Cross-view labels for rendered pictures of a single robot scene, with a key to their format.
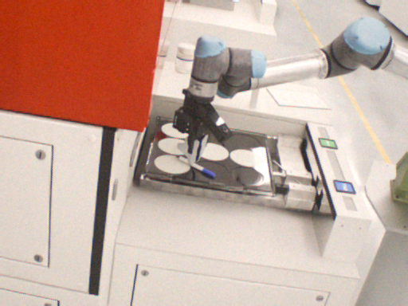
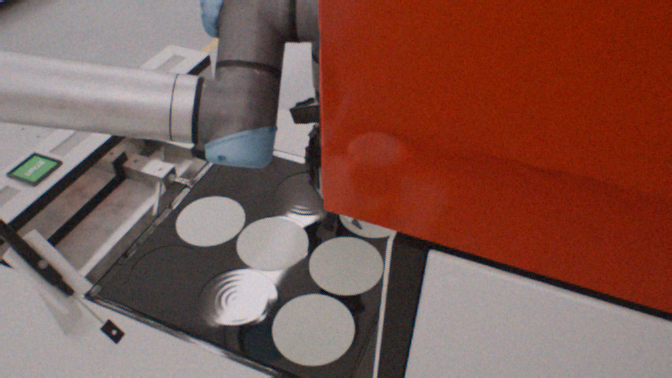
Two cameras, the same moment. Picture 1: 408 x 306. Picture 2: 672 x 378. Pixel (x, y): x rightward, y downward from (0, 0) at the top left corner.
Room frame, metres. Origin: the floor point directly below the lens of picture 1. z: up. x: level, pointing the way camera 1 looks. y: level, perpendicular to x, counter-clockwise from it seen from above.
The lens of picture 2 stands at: (1.91, 0.06, 1.47)
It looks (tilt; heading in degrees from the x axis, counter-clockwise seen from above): 43 degrees down; 200
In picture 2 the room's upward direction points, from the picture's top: straight up
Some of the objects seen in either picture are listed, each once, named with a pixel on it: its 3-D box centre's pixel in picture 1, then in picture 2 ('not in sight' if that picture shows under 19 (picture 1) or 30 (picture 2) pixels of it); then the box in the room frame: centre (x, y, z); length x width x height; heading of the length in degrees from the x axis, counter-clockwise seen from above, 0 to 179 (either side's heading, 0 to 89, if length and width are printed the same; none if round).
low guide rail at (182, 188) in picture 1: (226, 194); not in sight; (1.34, -0.24, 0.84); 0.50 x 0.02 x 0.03; 87
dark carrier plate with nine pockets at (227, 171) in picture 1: (210, 153); (275, 242); (1.47, -0.19, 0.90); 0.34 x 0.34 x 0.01; 87
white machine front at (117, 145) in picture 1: (131, 131); (476, 135); (1.28, 0.04, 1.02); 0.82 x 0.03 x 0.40; 177
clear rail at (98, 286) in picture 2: (269, 162); (170, 208); (1.46, -0.37, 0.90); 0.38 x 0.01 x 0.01; 177
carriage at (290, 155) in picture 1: (292, 172); (124, 214); (1.47, -0.45, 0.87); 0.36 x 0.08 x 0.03; 177
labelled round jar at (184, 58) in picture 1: (185, 58); not in sight; (1.96, -0.09, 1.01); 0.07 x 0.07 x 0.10
